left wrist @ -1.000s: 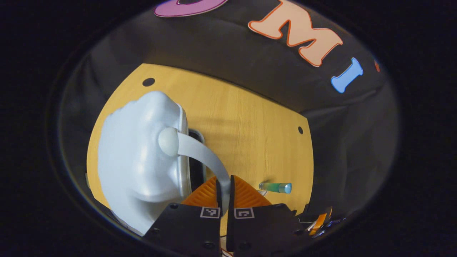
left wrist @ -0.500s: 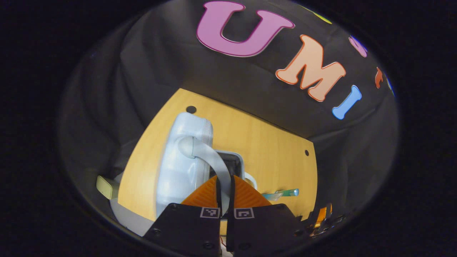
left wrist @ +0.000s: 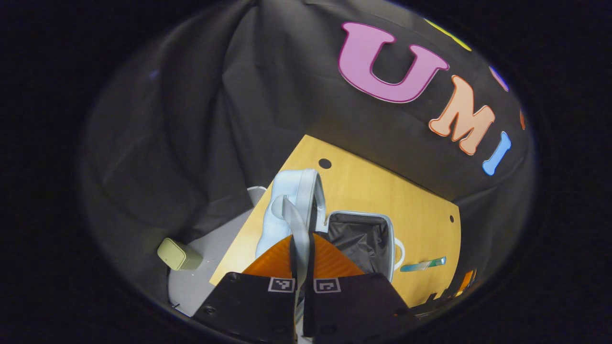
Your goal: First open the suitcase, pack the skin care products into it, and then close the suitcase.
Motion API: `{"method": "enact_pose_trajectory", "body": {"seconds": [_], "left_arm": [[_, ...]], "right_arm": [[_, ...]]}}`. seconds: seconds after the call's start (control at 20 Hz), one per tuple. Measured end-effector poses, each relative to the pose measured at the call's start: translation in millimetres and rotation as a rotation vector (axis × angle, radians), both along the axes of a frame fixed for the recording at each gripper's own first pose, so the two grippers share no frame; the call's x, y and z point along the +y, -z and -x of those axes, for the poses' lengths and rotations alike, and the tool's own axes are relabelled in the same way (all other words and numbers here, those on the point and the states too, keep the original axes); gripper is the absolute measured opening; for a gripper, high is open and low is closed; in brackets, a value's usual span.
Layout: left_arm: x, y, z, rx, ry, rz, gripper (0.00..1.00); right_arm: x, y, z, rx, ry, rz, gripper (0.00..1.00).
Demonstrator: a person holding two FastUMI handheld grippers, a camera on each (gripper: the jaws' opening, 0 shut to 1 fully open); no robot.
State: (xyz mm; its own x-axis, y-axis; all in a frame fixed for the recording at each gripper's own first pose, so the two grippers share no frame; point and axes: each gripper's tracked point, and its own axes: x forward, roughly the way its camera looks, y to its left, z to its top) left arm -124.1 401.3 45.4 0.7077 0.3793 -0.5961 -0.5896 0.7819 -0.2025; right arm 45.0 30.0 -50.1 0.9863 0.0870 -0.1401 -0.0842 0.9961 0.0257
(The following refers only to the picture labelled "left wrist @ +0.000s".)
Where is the black backdrop cloth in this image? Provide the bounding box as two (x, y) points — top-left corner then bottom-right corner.
(81, 0), (536, 306)

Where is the teal skin care tube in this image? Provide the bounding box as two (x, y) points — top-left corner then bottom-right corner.
(400, 257), (447, 273)

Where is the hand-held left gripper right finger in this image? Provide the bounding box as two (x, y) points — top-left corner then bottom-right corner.
(303, 233), (416, 344)

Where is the pale green trash bin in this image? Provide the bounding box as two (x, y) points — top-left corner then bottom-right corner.
(157, 237), (204, 271)

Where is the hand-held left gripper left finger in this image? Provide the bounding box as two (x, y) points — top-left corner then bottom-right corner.
(191, 234), (297, 344)

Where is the light blue suitcase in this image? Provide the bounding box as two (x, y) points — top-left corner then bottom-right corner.
(255, 168), (406, 342)

